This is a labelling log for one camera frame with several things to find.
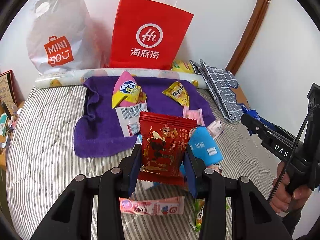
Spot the wooden nightstand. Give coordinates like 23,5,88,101
0,100,25,178

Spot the blue tissue pack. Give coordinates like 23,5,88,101
137,126,223,188

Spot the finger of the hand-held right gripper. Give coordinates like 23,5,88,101
240,114,275,142
261,122,300,144

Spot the grey striped mattress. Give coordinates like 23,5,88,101
6,85,288,240

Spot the yellow snack bag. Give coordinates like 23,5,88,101
171,60,195,74

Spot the brown wooden door frame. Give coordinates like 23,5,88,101
225,0,275,77

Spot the person's right forearm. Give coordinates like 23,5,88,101
277,205,320,240

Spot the small yellow snack packet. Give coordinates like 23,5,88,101
162,81,190,106

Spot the small white pink packet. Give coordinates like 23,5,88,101
206,120,225,139

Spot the pink and yellow snack packet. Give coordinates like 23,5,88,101
111,70,147,109

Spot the black braided cable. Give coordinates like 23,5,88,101
267,105,316,203

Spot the patterned book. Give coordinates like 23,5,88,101
0,70,20,105

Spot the green snack packet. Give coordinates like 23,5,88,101
194,197,229,232

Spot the blue checked cloth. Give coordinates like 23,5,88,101
189,59,248,123

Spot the red snack packet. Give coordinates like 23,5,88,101
137,111,198,186

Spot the person's right hand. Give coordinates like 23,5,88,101
269,161,318,212

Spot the long pink strawberry packet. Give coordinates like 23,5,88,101
119,196,185,216

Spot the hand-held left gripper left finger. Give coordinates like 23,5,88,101
30,144,143,240

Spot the red paper bag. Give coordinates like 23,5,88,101
109,0,194,70

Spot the pink wafer packet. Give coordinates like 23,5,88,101
182,106,205,127

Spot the white plastic shopping bag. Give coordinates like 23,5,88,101
26,0,100,75

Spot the white backed snack packet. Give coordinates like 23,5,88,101
115,101,148,137

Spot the printed paper roll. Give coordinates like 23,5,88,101
35,67,200,89

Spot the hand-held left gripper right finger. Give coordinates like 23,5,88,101
184,150,297,240

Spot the purple towel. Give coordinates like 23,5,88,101
74,76,217,158

